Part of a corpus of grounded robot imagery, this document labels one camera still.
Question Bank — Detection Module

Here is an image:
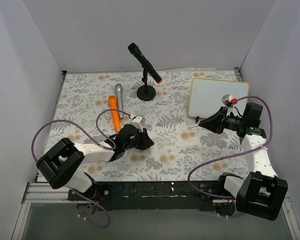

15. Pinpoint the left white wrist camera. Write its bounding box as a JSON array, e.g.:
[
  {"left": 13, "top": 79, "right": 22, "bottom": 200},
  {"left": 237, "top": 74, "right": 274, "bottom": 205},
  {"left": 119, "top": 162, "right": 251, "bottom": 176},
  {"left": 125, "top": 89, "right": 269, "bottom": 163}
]
[{"left": 130, "top": 116, "right": 145, "bottom": 132}]

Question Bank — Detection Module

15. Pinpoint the black microphone orange tip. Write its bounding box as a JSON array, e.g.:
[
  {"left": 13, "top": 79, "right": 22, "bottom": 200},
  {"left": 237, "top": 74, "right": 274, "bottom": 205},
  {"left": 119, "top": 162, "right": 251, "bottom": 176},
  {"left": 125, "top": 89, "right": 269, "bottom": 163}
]
[{"left": 127, "top": 42, "right": 163, "bottom": 84}]

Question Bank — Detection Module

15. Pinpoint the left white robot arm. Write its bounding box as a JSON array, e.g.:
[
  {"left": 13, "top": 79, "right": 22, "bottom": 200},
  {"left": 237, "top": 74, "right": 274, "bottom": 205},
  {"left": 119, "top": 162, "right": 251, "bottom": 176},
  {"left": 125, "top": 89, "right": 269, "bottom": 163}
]
[{"left": 36, "top": 124, "right": 154, "bottom": 200}]

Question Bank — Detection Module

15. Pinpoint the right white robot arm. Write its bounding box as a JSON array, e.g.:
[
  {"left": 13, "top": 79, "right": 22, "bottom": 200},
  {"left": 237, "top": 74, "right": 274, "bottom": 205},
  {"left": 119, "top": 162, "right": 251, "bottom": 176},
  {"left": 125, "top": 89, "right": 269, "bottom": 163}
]
[{"left": 198, "top": 102, "right": 288, "bottom": 221}]

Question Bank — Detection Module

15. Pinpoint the floral table mat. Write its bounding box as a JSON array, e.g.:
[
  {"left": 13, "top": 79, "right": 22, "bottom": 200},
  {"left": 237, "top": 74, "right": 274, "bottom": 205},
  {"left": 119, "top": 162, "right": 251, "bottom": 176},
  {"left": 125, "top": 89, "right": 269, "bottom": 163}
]
[{"left": 44, "top": 69, "right": 249, "bottom": 182}]

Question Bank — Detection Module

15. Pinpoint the red capped whiteboard marker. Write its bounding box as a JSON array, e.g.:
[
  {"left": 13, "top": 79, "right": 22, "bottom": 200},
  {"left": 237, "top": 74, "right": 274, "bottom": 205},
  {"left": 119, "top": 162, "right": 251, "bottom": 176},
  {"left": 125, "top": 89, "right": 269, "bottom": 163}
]
[{"left": 187, "top": 124, "right": 200, "bottom": 130}]

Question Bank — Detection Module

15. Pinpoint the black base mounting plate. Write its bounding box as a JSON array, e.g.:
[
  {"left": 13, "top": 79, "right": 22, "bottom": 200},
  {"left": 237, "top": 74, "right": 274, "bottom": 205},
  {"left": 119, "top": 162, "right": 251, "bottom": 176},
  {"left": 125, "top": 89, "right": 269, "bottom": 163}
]
[{"left": 67, "top": 180, "right": 236, "bottom": 216}]

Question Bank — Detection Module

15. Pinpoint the yellow framed whiteboard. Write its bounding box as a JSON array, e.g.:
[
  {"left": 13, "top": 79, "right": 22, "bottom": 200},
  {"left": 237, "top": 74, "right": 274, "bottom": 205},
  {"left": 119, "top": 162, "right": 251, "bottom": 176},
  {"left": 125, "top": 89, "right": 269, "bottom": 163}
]
[{"left": 188, "top": 77, "right": 250, "bottom": 119}]

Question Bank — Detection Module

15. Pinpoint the black microphone stand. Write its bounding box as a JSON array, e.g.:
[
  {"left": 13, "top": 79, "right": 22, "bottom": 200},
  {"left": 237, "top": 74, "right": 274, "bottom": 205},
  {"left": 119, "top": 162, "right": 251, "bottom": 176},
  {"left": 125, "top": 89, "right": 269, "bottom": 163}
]
[{"left": 136, "top": 69, "right": 156, "bottom": 102}]

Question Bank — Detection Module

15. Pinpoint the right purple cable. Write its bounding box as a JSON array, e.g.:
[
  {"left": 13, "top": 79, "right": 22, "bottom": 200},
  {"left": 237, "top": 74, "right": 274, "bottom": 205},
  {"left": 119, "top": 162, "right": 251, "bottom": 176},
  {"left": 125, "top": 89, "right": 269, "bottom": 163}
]
[{"left": 187, "top": 95, "right": 274, "bottom": 219}]

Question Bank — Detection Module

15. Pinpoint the aluminium frame rail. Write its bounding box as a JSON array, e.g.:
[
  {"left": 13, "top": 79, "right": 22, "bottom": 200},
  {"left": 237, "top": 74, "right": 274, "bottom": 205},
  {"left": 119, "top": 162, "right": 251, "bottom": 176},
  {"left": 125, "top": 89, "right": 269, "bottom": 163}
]
[{"left": 22, "top": 182, "right": 73, "bottom": 204}]

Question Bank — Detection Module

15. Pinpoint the silver microphone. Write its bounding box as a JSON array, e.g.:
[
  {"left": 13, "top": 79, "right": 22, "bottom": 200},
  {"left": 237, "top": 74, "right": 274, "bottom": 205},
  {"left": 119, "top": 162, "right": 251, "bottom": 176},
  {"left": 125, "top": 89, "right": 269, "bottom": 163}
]
[{"left": 114, "top": 83, "right": 124, "bottom": 120}]

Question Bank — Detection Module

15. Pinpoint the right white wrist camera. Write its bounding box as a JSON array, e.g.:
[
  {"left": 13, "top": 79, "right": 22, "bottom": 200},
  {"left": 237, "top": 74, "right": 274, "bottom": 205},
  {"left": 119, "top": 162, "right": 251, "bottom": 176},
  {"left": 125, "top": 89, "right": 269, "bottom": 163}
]
[{"left": 222, "top": 94, "right": 238, "bottom": 109}]

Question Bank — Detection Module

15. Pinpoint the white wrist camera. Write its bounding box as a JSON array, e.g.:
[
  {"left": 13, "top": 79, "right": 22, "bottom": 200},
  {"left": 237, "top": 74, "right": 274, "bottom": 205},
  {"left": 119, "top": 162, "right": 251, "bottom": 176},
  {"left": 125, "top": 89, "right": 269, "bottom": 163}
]
[
  {"left": 130, "top": 116, "right": 145, "bottom": 132},
  {"left": 222, "top": 94, "right": 238, "bottom": 109}
]

